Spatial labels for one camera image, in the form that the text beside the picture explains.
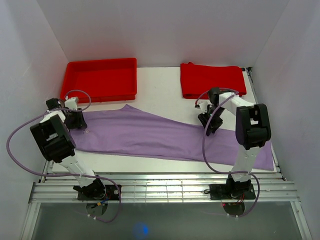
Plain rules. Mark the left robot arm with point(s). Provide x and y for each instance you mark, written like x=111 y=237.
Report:
x=52 y=135

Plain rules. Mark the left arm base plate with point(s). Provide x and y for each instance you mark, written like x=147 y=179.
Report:
x=108 y=192

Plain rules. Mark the purple trousers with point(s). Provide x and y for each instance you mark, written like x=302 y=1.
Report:
x=132 y=132

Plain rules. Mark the red plastic tray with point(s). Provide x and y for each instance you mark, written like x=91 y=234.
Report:
x=105 y=80

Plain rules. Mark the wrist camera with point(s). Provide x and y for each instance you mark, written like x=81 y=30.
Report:
x=203 y=105
x=71 y=103

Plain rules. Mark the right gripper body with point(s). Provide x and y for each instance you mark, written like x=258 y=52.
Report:
x=215 y=120

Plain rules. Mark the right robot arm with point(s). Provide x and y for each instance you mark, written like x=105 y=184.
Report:
x=252 y=131

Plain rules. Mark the aluminium frame rail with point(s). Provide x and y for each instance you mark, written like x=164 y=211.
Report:
x=165 y=188

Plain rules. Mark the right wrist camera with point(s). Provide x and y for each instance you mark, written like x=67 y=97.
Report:
x=203 y=105

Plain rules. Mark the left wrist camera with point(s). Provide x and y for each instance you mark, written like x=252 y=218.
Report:
x=71 y=103

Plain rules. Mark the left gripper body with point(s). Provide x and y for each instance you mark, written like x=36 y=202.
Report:
x=74 y=120

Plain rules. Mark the folded red trousers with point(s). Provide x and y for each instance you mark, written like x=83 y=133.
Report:
x=196 y=79

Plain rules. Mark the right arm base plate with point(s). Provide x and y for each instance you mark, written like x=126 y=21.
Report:
x=222 y=192

